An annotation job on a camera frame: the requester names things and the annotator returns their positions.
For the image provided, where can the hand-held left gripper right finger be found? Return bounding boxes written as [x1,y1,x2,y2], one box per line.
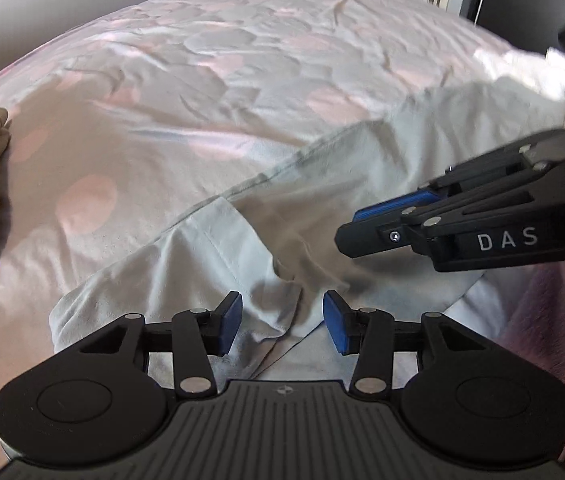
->
[322,289,489,401]

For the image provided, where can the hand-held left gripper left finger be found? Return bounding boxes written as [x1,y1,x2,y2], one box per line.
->
[78,290,244,402]

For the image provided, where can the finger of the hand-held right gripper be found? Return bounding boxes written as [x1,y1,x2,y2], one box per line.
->
[335,174,564,261]
[351,127,565,223]

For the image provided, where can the light grey shirt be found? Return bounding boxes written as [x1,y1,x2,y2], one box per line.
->
[48,77,565,383]

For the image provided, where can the purple fuzzy robe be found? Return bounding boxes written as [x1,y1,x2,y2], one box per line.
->
[507,260,565,471]

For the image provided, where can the bed with pink dotted sheet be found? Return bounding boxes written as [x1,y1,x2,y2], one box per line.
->
[0,0,565,461]

